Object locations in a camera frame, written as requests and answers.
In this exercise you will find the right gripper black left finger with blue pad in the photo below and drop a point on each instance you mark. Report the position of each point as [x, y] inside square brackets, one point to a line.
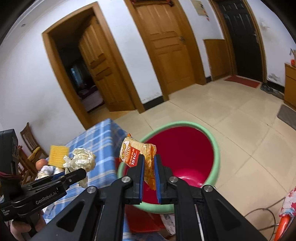
[97, 214]

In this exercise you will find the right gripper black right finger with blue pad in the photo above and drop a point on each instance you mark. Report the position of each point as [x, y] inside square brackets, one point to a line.
[201, 213]

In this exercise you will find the white paper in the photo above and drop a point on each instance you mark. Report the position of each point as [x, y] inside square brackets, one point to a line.
[82, 158]

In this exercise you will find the yellow foam net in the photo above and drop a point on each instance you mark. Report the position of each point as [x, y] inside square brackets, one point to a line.
[56, 156]

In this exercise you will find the orange snack wrapper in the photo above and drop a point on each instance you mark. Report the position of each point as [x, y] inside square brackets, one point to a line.
[129, 153]

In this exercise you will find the person's left hand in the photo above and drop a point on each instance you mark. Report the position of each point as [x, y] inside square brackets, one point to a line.
[17, 228]

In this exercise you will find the wooden chair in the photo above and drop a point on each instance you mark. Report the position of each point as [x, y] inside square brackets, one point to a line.
[27, 165]
[30, 140]

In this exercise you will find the baby doll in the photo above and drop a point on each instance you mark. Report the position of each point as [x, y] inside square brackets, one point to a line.
[44, 169]

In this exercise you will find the blue plaid tablecloth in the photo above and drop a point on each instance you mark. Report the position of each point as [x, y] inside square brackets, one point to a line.
[104, 141]

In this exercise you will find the red bin green rim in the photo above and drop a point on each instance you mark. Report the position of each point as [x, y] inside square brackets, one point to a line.
[188, 149]

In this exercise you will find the orange floral object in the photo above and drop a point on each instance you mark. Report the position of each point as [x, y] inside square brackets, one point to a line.
[287, 215]

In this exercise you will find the grey floor mat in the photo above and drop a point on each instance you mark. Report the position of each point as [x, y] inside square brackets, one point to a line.
[287, 115]

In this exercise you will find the red doormat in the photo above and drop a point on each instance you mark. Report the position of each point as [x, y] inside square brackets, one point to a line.
[243, 81]

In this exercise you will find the shoes by door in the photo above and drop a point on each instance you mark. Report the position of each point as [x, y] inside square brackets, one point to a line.
[264, 87]

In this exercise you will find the open wooden door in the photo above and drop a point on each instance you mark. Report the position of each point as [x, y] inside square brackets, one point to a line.
[100, 62]

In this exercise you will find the wooden cabinet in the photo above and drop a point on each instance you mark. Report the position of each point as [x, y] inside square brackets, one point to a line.
[290, 86]

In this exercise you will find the dark entrance door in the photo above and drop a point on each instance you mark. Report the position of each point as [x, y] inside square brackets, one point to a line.
[244, 39]

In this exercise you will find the closed wooden door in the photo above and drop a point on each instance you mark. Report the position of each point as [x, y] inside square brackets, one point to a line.
[165, 36]

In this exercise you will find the wooden wall panel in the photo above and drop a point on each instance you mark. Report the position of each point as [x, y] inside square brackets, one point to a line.
[218, 58]

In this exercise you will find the wall paper notice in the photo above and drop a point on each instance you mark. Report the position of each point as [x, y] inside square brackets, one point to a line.
[199, 7]

